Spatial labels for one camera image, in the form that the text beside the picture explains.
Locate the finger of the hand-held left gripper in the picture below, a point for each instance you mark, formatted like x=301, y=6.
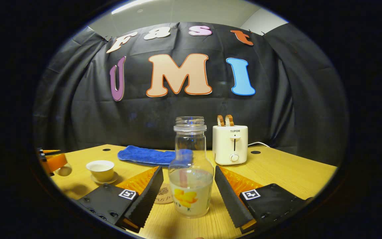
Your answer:
x=48, y=152
x=55, y=161

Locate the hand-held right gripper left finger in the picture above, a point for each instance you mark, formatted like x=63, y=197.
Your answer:
x=146, y=199

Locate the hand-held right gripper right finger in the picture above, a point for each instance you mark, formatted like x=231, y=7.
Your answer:
x=232, y=199

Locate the cream teacup lid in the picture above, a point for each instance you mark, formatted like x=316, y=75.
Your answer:
x=65, y=170

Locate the round cork coaster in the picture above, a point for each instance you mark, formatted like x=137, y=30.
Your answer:
x=164, y=196

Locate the clear glass water bottle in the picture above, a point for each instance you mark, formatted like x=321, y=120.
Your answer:
x=191, y=186

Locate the cream ceramic teacup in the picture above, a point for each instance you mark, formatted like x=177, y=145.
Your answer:
x=100, y=172

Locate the blue towel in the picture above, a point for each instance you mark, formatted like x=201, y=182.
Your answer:
x=144, y=155

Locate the white toaster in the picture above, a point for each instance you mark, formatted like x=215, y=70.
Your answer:
x=225, y=146

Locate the black backdrop cloth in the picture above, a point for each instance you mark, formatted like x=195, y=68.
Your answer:
x=88, y=113

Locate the toast slice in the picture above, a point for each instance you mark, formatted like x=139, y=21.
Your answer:
x=221, y=120
x=229, y=120

